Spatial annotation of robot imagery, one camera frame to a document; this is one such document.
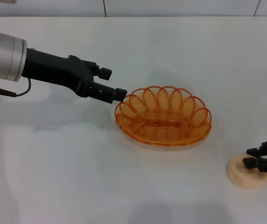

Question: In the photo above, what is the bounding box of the pale round bread bun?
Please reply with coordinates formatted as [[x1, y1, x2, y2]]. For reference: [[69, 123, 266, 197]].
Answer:
[[226, 153, 267, 190]]

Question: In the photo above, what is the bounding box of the black cable with grey plug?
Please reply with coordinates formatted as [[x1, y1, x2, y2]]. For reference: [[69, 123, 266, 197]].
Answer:
[[0, 77, 32, 98]]

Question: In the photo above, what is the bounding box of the orange wire basket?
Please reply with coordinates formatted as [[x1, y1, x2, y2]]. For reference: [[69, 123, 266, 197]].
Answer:
[[114, 85, 212, 147]]

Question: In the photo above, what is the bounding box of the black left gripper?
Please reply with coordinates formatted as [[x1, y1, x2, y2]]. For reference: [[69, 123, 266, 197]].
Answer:
[[21, 48, 127, 105]]

